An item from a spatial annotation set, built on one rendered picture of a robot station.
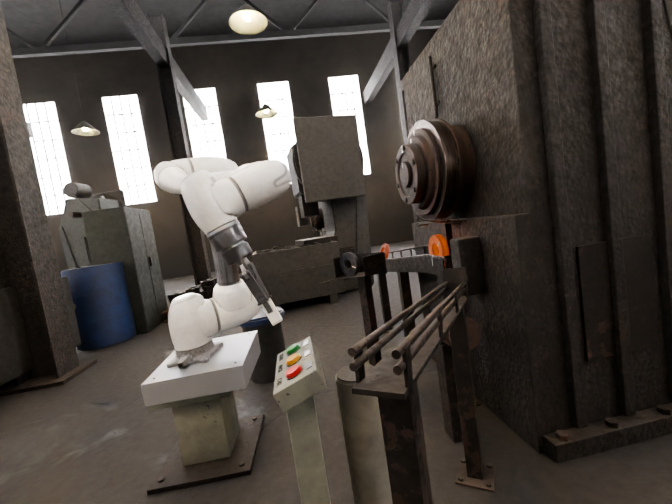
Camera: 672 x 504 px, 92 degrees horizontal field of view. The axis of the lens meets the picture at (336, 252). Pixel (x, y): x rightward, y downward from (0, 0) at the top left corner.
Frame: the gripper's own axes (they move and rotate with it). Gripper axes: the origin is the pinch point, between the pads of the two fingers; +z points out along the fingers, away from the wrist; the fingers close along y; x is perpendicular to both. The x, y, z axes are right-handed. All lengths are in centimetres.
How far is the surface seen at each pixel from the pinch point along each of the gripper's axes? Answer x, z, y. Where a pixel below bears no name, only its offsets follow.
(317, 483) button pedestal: 9.3, 41.0, -12.6
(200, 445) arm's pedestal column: 62, 44, 48
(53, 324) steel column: 193, -43, 203
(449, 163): -85, -10, 38
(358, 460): -1.4, 44.8, -8.4
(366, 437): -6.4, 39.7, -9.4
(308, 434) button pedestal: 5.1, 28.8, -12.5
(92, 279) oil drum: 192, -72, 283
